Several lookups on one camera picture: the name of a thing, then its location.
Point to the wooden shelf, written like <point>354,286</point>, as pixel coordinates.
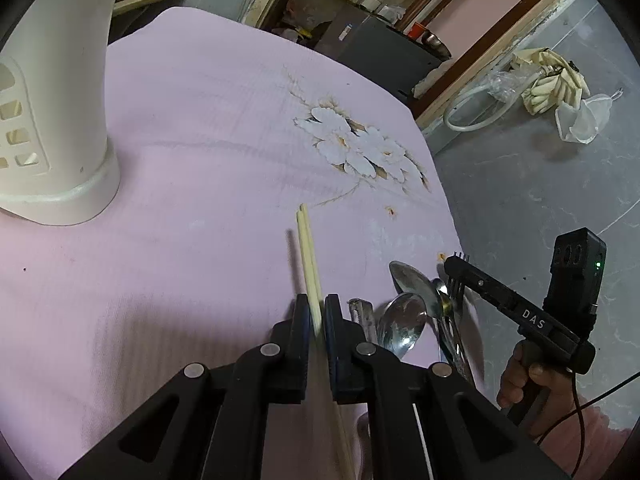
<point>150,0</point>

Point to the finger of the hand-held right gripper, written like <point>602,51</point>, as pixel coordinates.
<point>475,282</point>

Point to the pink floral tablecloth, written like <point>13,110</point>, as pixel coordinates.
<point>200,160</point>

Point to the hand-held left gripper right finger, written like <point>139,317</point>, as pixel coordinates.
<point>330,335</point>

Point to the small steel spoon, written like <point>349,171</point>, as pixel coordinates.
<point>441,287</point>

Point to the clear plastic bag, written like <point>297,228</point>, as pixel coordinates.
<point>502,85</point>

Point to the wooden door frame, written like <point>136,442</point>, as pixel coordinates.
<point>500,35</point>

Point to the steel peeler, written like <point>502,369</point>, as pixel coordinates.
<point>365,317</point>

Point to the dark grey cabinet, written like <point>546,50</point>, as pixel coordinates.
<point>375,45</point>

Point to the pale wooden chopstick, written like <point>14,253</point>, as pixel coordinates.
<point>303,250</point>
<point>309,250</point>

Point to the white translucent bag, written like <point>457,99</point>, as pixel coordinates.
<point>585,120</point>

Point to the person's right hand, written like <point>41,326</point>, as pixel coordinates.
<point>512,380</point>

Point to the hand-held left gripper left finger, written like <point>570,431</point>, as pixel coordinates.
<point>306,332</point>

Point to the red cup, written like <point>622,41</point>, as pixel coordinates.
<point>416,30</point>

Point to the cream folded cloth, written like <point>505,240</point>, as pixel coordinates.
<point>547,80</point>

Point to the steel fork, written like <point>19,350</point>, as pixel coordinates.
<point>456,332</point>

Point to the metal bowl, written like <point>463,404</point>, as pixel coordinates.
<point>434,42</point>

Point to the white plastic utensil holder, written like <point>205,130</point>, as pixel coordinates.
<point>65,60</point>

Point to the large steel spoon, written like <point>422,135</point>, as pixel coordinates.
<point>402,322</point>
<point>411,280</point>

